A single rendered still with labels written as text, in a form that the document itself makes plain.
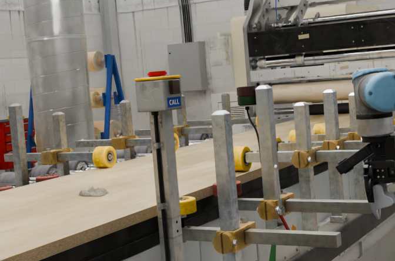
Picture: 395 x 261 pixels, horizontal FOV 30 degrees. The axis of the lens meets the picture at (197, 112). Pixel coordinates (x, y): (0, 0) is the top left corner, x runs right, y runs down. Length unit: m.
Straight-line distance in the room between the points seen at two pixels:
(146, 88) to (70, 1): 4.54
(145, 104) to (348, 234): 1.14
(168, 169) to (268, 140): 0.51
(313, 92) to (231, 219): 2.95
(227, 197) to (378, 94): 0.42
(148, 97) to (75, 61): 4.50
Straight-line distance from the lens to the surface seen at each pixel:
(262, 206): 1.97
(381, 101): 1.74
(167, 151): 1.51
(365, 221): 2.62
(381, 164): 1.88
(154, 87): 1.48
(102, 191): 2.14
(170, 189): 1.52
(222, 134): 1.73
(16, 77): 11.47
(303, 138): 2.19
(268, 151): 1.96
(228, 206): 1.75
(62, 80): 5.93
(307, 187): 2.21
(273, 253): 1.95
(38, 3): 6.00
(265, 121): 1.96
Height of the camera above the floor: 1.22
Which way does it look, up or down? 3 degrees down
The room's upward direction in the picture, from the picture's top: 5 degrees counter-clockwise
